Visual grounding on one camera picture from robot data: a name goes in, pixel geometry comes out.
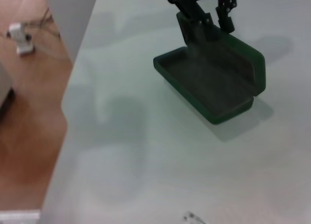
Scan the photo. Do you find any green glasses case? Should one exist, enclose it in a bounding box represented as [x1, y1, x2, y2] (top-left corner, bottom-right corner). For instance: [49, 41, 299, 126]
[152, 11, 267, 126]

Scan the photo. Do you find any white power adapter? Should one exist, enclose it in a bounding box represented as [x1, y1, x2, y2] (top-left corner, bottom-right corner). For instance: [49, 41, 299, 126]
[6, 23, 35, 56]

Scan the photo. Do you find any white flat board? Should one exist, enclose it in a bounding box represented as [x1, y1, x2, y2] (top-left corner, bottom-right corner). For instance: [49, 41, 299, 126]
[0, 208, 41, 224]

